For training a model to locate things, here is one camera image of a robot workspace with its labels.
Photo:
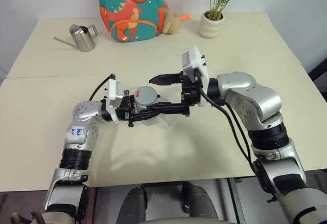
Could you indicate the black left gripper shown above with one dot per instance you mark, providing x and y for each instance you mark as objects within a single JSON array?
[{"x": 124, "y": 107}]

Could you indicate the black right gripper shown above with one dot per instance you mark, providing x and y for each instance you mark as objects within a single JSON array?
[{"x": 190, "y": 96}]

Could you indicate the grey lidded plastic cup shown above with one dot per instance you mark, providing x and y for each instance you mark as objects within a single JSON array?
[{"x": 145, "y": 96}]

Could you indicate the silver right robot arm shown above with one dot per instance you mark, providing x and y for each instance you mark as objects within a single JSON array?
[{"x": 255, "y": 98}]

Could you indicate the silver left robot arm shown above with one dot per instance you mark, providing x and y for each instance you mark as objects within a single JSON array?
[{"x": 81, "y": 111}]

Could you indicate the beige plush toy pendant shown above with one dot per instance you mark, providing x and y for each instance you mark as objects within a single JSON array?
[{"x": 170, "y": 23}]

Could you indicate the orange tag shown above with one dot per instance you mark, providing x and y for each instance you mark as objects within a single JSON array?
[{"x": 185, "y": 17}]

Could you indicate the green plant in white pot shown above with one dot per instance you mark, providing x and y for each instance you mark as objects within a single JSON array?
[{"x": 212, "y": 25}]

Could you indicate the dark rounded shape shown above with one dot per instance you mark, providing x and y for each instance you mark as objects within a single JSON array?
[
  {"x": 132, "y": 203},
  {"x": 200, "y": 201}
]

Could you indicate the teal dinosaur backpack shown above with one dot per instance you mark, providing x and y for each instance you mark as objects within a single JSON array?
[{"x": 132, "y": 11}]

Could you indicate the stainless steel watering can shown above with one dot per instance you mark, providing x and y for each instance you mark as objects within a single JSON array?
[{"x": 81, "y": 38}]

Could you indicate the black furniture piece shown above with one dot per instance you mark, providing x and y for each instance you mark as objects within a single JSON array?
[{"x": 320, "y": 68}]

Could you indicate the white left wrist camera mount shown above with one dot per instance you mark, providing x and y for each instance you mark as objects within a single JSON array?
[{"x": 112, "y": 91}]

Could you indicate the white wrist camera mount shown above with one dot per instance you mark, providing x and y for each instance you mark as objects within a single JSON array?
[
  {"x": 112, "y": 91},
  {"x": 196, "y": 55}
]

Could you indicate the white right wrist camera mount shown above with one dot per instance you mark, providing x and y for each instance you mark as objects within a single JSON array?
[{"x": 196, "y": 55}]

